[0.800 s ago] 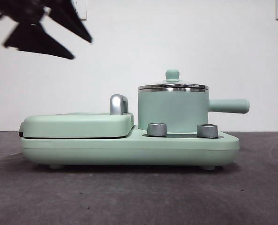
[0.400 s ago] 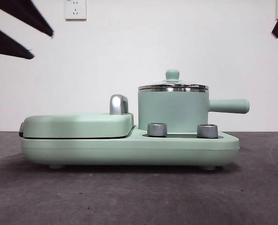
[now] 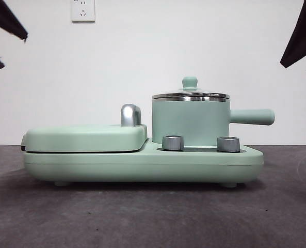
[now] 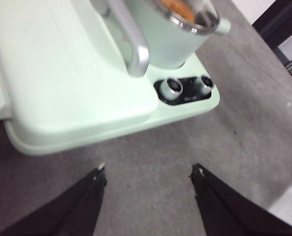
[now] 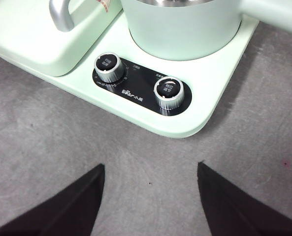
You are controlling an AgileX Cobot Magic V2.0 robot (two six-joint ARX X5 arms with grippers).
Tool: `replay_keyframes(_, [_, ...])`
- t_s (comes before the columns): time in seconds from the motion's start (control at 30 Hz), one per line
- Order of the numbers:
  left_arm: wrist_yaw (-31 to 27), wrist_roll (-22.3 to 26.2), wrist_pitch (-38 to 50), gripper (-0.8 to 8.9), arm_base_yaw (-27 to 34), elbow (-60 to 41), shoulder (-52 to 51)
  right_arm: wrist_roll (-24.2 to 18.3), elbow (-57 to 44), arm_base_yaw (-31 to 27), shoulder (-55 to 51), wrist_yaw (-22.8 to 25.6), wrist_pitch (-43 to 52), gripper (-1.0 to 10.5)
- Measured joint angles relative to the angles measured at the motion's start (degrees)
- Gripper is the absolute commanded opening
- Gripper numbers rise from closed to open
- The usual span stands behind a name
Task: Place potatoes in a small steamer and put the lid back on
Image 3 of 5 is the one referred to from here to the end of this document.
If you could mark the mint green breakfast maker appliance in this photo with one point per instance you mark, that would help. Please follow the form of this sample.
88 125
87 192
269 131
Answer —
90 160

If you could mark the glass lid with green knob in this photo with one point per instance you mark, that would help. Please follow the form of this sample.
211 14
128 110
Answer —
190 82

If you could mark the silver control knob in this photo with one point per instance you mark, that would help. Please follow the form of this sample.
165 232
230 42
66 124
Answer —
172 142
228 144

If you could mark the white wall socket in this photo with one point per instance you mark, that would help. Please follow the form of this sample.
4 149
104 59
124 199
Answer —
83 11

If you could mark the mint green steamer pot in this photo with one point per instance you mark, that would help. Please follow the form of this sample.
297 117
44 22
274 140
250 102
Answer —
191 121

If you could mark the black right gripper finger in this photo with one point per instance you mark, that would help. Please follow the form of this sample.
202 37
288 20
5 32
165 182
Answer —
302 33

